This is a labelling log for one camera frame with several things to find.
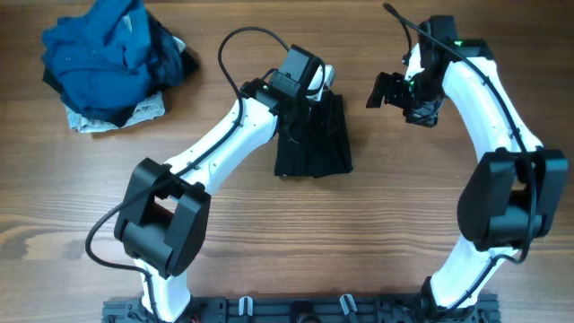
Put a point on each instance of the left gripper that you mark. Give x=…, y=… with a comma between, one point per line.
x=327, y=99

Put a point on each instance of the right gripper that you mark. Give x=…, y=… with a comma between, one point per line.
x=425, y=115

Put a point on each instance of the black polo shirt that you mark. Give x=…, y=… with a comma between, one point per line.
x=320, y=148

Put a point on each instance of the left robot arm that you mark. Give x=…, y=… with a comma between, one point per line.
x=163, y=219

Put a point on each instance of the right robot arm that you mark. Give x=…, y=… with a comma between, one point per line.
x=513, y=193

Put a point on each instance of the white garment in pile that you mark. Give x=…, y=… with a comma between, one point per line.
x=150, y=108

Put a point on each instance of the blue shirt on pile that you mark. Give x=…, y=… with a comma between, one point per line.
x=100, y=58

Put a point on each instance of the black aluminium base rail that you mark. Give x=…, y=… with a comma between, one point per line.
x=346, y=308

